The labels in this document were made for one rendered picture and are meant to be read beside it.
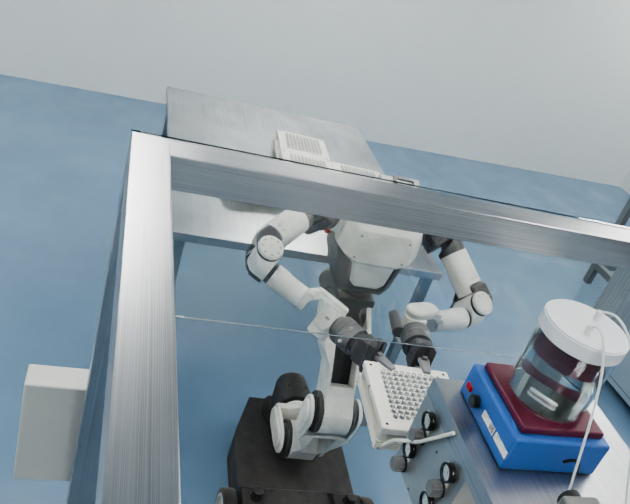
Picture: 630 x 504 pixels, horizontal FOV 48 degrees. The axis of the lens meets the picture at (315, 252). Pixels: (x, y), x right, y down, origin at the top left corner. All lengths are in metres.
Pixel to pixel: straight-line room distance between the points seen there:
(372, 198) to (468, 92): 5.85
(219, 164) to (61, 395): 0.59
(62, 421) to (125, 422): 0.87
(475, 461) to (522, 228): 0.42
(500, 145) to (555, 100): 0.68
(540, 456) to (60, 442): 0.92
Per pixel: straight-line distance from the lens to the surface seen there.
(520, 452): 1.31
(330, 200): 1.15
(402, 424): 1.78
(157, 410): 0.64
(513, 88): 7.21
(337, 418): 2.42
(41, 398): 1.45
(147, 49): 6.06
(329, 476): 2.88
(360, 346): 1.95
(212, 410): 3.21
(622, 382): 4.48
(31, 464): 1.59
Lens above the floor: 2.19
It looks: 29 degrees down
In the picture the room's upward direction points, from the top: 19 degrees clockwise
